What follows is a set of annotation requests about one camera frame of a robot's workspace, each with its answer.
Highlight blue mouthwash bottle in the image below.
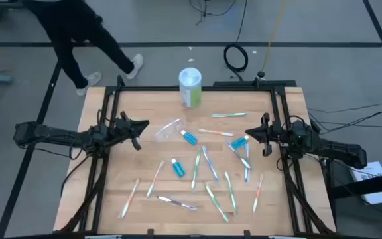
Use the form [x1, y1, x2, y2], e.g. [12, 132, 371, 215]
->
[180, 129, 199, 146]
[231, 135, 250, 151]
[170, 157, 186, 179]

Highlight black side stand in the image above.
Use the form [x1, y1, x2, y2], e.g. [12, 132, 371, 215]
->
[323, 157, 382, 230]

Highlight green toothbrush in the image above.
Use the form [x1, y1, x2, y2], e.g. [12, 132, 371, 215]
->
[190, 147, 202, 191]
[204, 182, 231, 224]
[211, 112, 249, 118]
[223, 171, 239, 215]

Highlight coiled black cable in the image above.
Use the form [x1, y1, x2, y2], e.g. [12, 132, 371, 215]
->
[223, 0, 249, 82]

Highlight black floor cable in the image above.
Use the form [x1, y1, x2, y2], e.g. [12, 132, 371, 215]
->
[310, 102, 382, 130]
[188, 0, 238, 26]
[306, 99, 382, 114]

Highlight yellow hanging cable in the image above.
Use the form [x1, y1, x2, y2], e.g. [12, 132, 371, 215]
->
[259, 0, 288, 79]

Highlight clear plastic container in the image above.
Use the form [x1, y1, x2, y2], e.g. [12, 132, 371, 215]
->
[153, 117, 186, 143]

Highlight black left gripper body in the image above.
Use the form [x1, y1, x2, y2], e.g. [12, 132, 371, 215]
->
[109, 110, 143, 151]

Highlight purple toothbrush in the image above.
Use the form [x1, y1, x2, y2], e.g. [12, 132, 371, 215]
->
[225, 141, 253, 171]
[156, 195, 198, 211]

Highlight white strip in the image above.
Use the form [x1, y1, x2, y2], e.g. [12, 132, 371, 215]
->
[84, 234, 123, 239]
[268, 234, 307, 239]

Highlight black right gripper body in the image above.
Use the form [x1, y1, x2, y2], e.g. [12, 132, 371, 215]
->
[259, 112, 283, 157]

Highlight white booklet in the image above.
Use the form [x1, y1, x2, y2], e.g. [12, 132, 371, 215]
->
[348, 161, 382, 205]

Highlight blue toothbrush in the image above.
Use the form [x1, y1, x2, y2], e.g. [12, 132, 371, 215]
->
[201, 145, 220, 183]
[243, 142, 251, 183]

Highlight person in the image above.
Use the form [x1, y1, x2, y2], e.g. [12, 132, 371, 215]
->
[23, 0, 144, 97]

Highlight black flat rail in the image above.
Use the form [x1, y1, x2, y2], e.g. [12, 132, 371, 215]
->
[213, 80, 297, 88]

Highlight white and green canister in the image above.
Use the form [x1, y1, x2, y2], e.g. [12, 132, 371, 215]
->
[178, 67, 203, 109]

